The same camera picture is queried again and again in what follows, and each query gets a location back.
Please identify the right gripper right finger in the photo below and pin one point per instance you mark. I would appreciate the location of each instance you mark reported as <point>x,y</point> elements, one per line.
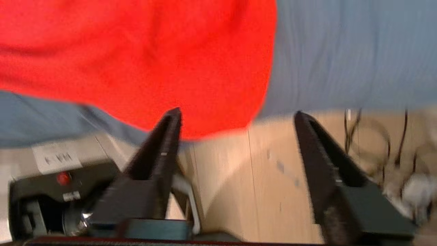
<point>341,194</point>

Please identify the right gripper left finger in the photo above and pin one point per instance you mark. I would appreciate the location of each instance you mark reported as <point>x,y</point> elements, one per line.
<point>146,191</point>

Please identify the red printed t-shirt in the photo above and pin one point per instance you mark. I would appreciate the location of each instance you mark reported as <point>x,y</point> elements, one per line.
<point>153,61</point>

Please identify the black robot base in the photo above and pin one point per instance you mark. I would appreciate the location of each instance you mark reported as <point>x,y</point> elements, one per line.
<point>51,191</point>

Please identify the bed with blue sheet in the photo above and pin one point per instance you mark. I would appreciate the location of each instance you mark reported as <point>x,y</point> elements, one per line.
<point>341,51</point>

